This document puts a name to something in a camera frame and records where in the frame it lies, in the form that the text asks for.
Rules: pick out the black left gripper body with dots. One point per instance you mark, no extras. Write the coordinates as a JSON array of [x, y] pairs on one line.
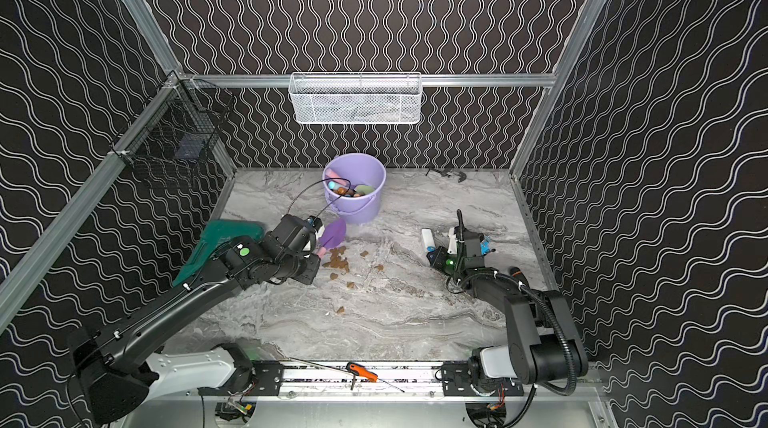
[[310, 266]]

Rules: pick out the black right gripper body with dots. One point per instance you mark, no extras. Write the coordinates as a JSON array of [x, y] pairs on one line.
[[447, 263]]

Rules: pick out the white brush blue handle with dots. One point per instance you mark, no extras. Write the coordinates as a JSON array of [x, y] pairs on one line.
[[427, 239]]

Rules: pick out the small purple trowel pink handle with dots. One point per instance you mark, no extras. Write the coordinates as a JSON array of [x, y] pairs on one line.
[[332, 237]]

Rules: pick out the light green trowel wooden handle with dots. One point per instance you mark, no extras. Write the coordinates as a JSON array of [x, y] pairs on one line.
[[364, 190]]

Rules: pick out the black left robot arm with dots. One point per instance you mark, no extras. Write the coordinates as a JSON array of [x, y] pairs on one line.
[[119, 366]]

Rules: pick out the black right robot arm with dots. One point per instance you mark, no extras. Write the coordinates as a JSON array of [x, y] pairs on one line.
[[542, 346]]

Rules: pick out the brown soil pieces on table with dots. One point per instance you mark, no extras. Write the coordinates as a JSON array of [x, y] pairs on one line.
[[353, 270]]

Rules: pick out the purple plastic bucket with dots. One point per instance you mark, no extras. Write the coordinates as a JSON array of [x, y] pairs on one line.
[[353, 187]]

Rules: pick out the blue tape measure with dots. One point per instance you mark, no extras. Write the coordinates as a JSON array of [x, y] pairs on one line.
[[486, 247]]

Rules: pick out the green plastic tool case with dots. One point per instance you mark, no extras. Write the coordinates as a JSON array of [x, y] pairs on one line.
[[217, 232]]

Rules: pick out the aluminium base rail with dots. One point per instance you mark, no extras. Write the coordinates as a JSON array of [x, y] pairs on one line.
[[360, 380]]

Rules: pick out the orange handled screwdriver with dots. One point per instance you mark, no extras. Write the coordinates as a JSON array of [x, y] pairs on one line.
[[359, 371]]

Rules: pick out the white wire basket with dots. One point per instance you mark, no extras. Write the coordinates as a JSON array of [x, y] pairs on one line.
[[349, 98]]

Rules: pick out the black wire basket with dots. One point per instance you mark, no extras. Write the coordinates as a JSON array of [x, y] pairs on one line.
[[176, 143]]

